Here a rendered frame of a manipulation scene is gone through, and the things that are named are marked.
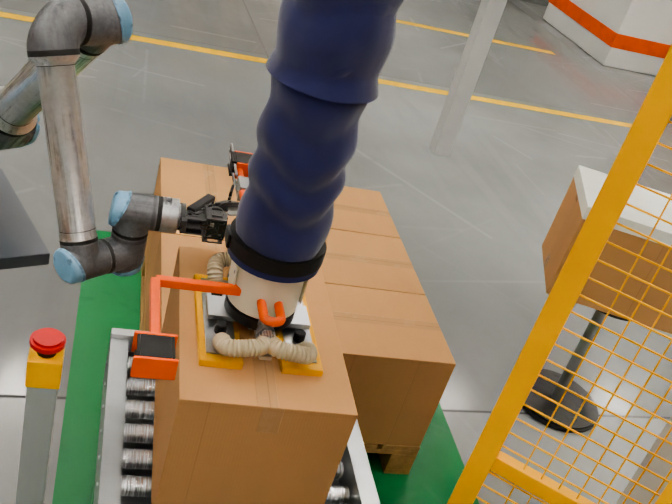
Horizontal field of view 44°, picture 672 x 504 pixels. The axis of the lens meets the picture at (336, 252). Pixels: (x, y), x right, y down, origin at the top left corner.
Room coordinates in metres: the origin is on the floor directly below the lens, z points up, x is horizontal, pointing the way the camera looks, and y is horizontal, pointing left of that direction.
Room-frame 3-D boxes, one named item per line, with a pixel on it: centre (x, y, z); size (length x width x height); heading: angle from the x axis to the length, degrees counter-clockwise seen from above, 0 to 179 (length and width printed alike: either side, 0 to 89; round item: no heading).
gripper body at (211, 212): (1.82, 0.35, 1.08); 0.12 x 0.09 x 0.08; 109
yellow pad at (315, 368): (1.67, 0.05, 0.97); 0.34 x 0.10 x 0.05; 19
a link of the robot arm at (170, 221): (1.80, 0.43, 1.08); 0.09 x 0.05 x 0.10; 19
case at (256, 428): (1.66, 0.13, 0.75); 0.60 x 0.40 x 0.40; 18
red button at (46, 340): (1.27, 0.50, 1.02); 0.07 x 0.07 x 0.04
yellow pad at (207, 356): (1.60, 0.22, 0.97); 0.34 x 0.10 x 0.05; 19
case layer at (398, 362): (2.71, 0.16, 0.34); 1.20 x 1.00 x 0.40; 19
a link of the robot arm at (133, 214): (1.77, 0.51, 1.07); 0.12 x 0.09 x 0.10; 109
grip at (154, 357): (1.27, 0.28, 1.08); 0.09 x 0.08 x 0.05; 109
